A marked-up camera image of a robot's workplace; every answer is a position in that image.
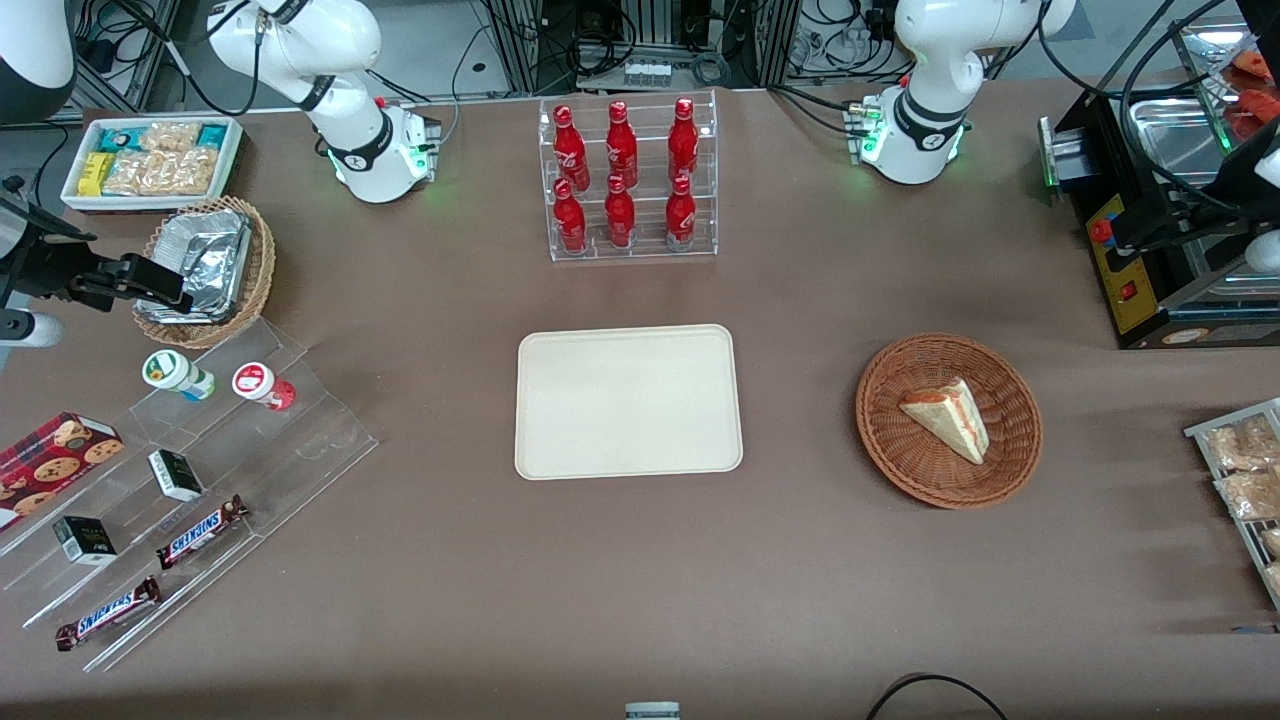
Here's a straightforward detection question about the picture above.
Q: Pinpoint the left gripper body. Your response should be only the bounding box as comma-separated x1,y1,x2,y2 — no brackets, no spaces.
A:
1150,185,1280,256

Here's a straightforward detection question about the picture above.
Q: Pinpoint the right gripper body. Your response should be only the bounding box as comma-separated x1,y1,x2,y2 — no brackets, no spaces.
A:
0,200,105,313

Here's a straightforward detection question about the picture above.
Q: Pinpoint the beige plastic tray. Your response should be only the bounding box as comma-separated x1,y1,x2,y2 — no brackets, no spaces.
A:
514,324,745,482

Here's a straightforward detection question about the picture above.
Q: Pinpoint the black fryer machine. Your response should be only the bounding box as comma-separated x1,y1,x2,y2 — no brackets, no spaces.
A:
1038,18,1280,350

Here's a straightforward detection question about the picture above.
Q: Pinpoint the stack of foil trays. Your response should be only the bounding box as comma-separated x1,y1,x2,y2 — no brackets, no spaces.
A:
136,208,252,327

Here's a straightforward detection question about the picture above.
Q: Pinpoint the light wicker basket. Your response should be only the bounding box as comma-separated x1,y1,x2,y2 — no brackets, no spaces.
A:
132,196,277,350

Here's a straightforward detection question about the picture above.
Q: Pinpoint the clear rice cracker bag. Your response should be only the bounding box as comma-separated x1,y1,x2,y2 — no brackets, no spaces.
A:
102,148,221,198
140,121,203,155

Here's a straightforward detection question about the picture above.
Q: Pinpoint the white plastic snack bin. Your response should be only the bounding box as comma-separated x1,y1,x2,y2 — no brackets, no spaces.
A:
61,116,245,214

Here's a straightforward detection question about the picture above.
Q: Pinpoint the red lid yogurt cup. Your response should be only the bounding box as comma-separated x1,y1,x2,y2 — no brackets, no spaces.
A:
232,362,298,413

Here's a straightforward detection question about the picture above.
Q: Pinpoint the red tartan cookie box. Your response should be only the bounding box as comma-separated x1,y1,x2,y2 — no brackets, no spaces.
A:
0,411,126,532

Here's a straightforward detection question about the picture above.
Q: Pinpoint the small black box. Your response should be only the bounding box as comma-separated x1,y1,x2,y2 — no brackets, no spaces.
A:
147,449,205,503
52,515,118,567

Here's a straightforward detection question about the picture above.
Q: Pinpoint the clear acrylic stepped display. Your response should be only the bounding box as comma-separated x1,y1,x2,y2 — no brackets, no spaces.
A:
0,318,380,674

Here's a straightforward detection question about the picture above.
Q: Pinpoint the clear bag of snacks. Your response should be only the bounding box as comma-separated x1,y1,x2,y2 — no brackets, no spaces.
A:
1214,468,1280,522
1202,414,1280,472

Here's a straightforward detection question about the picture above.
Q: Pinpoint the Snickers bar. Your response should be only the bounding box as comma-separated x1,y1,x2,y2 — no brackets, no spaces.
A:
54,575,163,653
156,494,251,572

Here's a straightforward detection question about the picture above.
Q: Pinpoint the wrapped triangle sandwich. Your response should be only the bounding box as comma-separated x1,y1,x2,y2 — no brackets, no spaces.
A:
898,377,992,466

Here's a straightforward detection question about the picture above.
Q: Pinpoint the brown round wicker basket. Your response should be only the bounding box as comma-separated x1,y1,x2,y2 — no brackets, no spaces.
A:
855,333,1045,511

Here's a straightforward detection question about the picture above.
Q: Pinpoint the red cola bottle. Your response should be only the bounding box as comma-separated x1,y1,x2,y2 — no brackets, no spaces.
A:
664,176,698,253
603,174,638,250
552,179,589,255
667,97,701,184
553,105,592,192
605,100,640,190

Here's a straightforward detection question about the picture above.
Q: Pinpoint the clear acrylic bottle rack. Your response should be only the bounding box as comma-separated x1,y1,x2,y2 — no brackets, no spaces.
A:
538,89,720,264

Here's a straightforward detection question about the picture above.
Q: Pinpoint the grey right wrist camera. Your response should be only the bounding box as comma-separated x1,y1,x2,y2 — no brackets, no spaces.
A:
0,310,64,349

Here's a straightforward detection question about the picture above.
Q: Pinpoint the wire rack tray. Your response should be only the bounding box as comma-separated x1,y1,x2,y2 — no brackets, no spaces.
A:
1184,397,1280,612

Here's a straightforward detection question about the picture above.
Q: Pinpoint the black cable loop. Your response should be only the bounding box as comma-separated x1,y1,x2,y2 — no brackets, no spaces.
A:
864,673,1012,720

